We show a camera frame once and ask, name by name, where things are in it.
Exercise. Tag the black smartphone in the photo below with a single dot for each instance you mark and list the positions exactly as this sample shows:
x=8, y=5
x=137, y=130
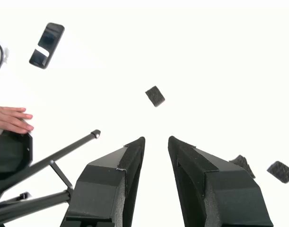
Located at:
x=46, y=46

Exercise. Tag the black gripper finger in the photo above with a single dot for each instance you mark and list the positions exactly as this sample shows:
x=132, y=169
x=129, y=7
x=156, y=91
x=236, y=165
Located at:
x=224, y=194
x=99, y=189

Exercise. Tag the black box device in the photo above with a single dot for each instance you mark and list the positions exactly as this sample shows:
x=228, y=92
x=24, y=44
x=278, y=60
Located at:
x=11, y=156

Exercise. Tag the black tripod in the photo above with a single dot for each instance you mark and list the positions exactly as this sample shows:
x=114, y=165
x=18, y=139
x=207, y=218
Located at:
x=63, y=151

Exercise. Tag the person's hand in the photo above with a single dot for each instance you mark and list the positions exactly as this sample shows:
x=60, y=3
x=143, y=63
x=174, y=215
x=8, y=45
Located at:
x=9, y=118

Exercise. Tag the black foam cube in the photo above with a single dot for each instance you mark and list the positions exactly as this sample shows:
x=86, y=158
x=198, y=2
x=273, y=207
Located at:
x=281, y=172
x=155, y=96
x=244, y=163

